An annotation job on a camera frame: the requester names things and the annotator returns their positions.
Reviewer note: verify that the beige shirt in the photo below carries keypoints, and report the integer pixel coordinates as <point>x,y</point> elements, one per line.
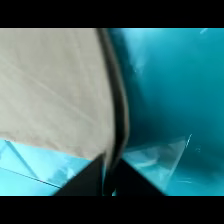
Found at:
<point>50,90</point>

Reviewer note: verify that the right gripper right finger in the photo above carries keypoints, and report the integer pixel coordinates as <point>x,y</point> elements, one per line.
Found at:
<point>133,182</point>

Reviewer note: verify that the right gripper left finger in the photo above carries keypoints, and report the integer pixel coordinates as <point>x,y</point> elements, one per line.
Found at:
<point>87,181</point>

